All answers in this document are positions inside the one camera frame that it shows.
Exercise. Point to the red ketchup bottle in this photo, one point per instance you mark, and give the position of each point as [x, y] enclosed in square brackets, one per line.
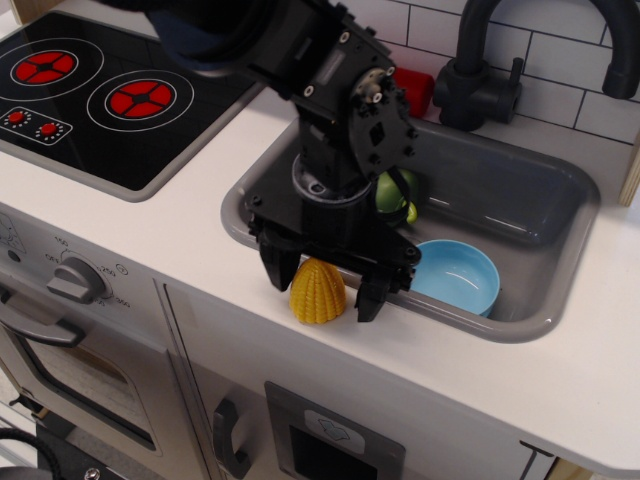
[419, 90]

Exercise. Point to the grey sink basin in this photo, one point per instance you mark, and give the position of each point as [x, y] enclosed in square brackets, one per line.
[529, 213]

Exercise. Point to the grey oven door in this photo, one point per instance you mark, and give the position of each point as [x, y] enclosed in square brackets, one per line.
[121, 390]

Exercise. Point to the grey oven door handle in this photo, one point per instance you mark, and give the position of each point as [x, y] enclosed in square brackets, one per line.
[32, 321]

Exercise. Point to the light blue bowl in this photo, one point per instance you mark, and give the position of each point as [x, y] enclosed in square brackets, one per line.
[457, 274]

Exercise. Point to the black toy stovetop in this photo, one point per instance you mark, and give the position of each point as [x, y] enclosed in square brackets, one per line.
[107, 107]

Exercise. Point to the grey dispenser panel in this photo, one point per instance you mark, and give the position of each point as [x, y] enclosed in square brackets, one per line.
[313, 442]

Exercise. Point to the yellow toy corn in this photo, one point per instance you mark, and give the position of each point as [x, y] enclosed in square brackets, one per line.
[318, 292]

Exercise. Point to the grey cabinet door handle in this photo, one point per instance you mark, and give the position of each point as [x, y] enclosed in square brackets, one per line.
[236, 463]

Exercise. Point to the grey oven knob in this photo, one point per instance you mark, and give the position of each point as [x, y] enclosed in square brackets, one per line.
[76, 280]

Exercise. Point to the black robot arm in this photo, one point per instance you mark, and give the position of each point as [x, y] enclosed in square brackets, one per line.
[353, 127]

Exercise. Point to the dark grey faucet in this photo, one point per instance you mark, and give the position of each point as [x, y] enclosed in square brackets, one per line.
[468, 92]

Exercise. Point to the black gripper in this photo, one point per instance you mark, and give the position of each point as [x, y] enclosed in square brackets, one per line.
[354, 238]

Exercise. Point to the green toy bell pepper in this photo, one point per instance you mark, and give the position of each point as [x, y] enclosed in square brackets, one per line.
[391, 204]

